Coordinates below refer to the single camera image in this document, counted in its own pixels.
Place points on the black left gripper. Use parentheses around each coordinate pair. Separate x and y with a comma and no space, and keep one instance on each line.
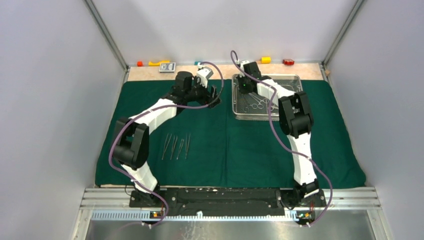
(206,95)

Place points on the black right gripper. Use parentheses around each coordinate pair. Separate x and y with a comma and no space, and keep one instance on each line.
(239,78)

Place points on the metal mesh instrument tray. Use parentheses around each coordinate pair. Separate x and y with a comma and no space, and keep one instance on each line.
(290,82)

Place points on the surgical forceps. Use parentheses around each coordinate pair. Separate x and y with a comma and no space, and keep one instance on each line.
(253,102)

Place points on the steel tweezers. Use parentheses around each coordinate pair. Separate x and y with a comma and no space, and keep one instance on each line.
(180,148)
(166,145)
(187,145)
(173,146)

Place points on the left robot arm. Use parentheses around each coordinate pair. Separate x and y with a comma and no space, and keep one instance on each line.
(132,135)

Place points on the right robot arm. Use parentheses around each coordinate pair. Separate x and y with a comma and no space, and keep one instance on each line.
(295,120)

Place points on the yellow wooden block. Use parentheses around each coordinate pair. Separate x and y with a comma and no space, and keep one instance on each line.
(265,60)

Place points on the red toy block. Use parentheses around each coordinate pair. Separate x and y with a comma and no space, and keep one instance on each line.
(288,62)

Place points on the playing card box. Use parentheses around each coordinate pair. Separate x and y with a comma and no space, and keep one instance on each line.
(167,67)

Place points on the yellow toy piece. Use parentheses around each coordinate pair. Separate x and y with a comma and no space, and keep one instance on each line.
(157,63)

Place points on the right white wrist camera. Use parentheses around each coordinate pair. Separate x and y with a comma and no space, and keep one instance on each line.
(243,64)

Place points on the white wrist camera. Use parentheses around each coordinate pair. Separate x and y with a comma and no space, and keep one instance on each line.
(243,64)
(203,75)

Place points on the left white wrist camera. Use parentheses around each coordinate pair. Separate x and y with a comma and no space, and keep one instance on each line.
(203,75)

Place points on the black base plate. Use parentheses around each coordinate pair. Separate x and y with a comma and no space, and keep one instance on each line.
(256,209)

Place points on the aluminium frame rail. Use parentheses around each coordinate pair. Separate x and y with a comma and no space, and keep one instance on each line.
(359,198)

